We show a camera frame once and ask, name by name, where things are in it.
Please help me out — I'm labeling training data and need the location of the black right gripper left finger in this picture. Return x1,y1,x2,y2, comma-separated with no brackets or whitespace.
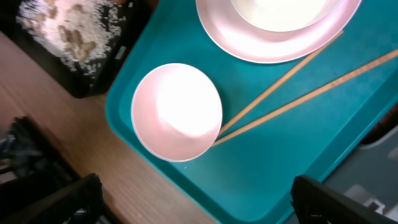
1,173,104,224

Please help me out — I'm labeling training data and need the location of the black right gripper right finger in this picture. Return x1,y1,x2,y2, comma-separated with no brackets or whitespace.
290,175,397,224

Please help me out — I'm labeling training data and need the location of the pink bowl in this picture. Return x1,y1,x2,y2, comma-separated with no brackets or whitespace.
131,63,223,162

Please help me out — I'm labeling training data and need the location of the peanuts and rice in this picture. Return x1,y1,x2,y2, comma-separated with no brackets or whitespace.
16,0,135,77

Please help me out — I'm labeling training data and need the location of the grey dishwasher rack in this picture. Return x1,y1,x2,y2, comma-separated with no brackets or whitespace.
307,128,397,222

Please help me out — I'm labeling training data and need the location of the teal plastic tray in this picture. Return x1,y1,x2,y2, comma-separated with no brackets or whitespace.
106,1,397,223

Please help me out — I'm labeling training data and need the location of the black plastic tray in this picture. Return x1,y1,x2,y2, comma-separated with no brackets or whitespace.
1,0,152,98

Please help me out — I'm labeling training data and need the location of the left wooden chopstick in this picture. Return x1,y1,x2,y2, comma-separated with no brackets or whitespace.
219,30,344,136

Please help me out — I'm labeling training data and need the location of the wooden chopstick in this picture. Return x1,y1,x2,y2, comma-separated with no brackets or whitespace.
212,49,397,147
219,30,344,136

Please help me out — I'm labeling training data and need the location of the right wooden chopstick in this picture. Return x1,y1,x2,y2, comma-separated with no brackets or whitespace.
212,49,397,147

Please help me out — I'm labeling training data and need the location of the pink plate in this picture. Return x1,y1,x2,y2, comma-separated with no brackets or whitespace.
195,0,361,64

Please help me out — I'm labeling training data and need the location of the pale green bowl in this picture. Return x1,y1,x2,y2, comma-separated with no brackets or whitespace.
231,0,340,32

